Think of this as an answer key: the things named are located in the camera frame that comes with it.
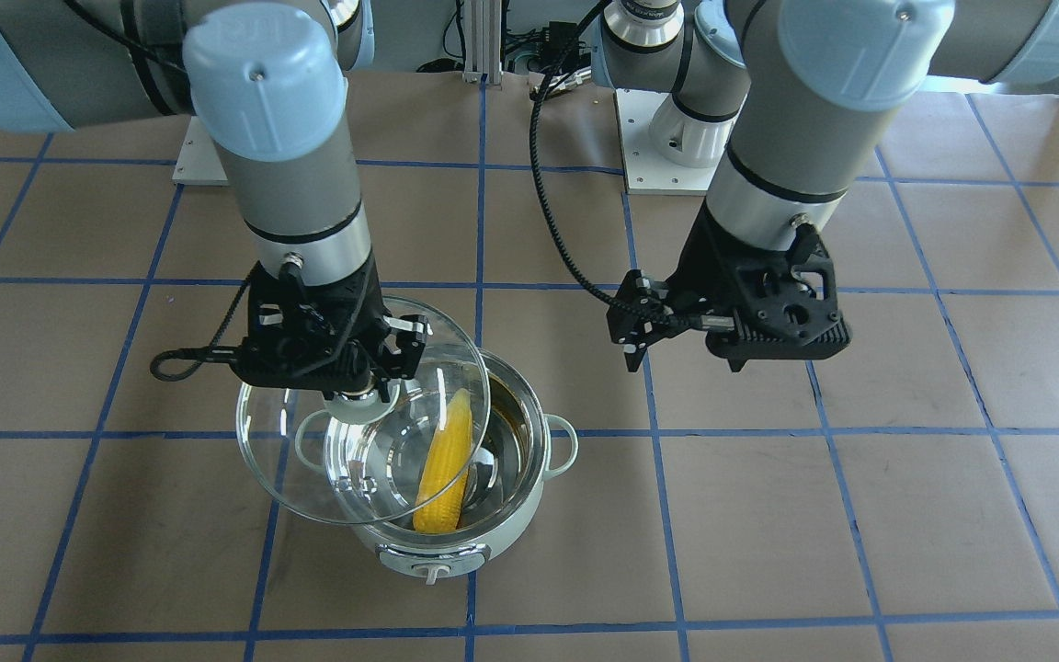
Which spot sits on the yellow corn cob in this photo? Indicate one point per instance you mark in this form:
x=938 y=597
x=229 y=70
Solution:
x=441 y=490

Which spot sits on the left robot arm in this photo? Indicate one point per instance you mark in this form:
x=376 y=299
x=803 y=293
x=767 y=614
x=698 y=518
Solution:
x=808 y=88

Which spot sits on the black power adapter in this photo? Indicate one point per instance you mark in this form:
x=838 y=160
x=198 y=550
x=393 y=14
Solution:
x=554 y=45

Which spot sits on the pale green electric pot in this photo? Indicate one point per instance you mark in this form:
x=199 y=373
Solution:
x=523 y=448

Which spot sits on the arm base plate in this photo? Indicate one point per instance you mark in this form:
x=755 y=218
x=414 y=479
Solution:
x=198 y=163
x=664 y=150

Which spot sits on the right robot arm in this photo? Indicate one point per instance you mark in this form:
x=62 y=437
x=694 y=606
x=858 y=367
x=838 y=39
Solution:
x=265 y=80

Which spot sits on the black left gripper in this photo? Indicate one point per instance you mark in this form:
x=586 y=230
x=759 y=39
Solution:
x=711 y=268

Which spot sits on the aluminium frame post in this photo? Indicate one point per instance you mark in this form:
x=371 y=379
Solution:
x=483 y=41

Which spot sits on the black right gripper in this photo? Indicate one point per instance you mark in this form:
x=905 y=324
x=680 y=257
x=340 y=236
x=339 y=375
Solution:
x=357 y=296

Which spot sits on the glass pot lid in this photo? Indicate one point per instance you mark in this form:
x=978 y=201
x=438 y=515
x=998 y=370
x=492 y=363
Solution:
x=347 y=461

